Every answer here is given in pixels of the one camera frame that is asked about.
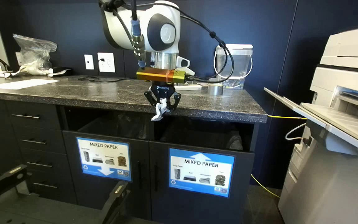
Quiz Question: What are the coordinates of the white paper ball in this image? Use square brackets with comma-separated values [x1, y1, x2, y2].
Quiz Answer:
[149, 97, 170, 123]

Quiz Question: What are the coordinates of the silver metal tape roll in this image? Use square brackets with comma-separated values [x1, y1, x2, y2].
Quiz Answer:
[208, 81, 224, 97]

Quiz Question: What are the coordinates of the clear plastic bucket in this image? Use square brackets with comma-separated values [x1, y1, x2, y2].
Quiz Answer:
[212, 43, 254, 91]

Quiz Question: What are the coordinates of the gold wrist camera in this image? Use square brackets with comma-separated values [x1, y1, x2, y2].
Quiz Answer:
[134, 67, 188, 85]

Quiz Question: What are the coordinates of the blue label with down arrow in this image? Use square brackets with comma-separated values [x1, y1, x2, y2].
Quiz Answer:
[74, 136, 132, 183]

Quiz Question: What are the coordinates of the black stand bar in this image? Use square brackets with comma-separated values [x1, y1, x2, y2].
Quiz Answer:
[99, 181, 130, 224]
[0, 163, 33, 218]

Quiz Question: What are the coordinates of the thin yellow cable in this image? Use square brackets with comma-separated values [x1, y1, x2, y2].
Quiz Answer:
[248, 113, 309, 201]

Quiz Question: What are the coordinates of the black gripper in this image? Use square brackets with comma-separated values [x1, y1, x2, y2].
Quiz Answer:
[142, 81, 183, 112]

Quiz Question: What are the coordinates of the black power cord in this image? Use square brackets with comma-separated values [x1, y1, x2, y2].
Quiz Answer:
[75, 74, 124, 84]

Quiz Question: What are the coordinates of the blue label with up arrow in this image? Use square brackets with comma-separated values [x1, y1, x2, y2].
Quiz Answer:
[167, 147, 236, 199]

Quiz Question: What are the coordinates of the black counter cabinet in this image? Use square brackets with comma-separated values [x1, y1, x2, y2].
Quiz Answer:
[0, 75, 269, 224]

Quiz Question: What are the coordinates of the large white office printer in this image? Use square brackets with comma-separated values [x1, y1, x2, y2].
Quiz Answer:
[262, 24, 358, 224]

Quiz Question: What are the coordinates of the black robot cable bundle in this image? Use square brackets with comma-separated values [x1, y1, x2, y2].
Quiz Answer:
[99, 0, 236, 85]

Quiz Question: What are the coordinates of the thin white cable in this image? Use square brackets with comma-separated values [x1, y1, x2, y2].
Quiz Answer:
[283, 121, 309, 143]

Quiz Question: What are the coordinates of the white power outlet plate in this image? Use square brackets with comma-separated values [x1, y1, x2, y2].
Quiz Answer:
[95, 51, 116, 75]

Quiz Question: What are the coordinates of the crinkled clear plastic bag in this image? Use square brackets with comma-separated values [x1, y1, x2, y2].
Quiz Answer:
[2, 33, 68, 79]

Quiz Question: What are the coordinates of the small white wall plate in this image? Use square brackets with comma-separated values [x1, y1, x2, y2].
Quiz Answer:
[81, 53, 95, 71]

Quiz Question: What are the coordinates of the metal drawer handle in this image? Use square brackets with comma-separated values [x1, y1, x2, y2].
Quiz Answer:
[24, 161, 54, 169]
[9, 112, 40, 121]
[31, 181, 59, 191]
[18, 137, 48, 147]

